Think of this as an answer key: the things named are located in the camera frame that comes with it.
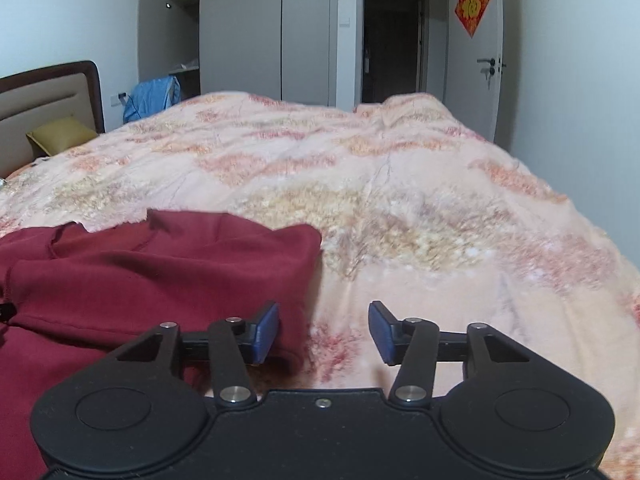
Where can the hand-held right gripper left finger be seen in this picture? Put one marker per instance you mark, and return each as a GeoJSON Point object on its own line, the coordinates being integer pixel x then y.
{"type": "Point", "coordinates": [265, 332]}

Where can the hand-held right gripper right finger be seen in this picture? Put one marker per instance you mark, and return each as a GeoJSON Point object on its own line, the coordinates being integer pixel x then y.
{"type": "Point", "coordinates": [380, 332]}

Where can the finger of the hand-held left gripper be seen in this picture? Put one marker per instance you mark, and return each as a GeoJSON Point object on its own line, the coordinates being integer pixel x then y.
{"type": "Point", "coordinates": [4, 311]}

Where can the dark red garment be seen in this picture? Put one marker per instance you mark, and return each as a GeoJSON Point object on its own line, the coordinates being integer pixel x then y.
{"type": "Point", "coordinates": [150, 280]}

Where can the floral peach blanket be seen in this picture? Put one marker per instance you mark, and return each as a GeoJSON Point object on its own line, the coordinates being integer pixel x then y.
{"type": "Point", "coordinates": [400, 200]}

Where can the yellow pillow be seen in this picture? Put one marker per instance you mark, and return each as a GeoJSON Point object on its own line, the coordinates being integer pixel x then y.
{"type": "Point", "coordinates": [62, 135]}

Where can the brown padded headboard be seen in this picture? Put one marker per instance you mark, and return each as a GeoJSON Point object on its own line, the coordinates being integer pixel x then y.
{"type": "Point", "coordinates": [55, 95]}

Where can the white door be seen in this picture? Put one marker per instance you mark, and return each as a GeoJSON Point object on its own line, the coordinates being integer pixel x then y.
{"type": "Point", "coordinates": [482, 105]}

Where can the blue cloth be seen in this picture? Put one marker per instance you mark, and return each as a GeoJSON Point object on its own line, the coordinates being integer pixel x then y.
{"type": "Point", "coordinates": [150, 97]}

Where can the dark hallway door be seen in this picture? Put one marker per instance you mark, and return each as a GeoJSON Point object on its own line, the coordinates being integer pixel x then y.
{"type": "Point", "coordinates": [392, 50]}

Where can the grey wardrobe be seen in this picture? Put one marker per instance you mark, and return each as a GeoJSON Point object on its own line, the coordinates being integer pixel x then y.
{"type": "Point", "coordinates": [240, 30]}

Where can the red diamond door decoration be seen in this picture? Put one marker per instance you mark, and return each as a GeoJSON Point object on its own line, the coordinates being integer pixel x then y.
{"type": "Point", "coordinates": [472, 5]}

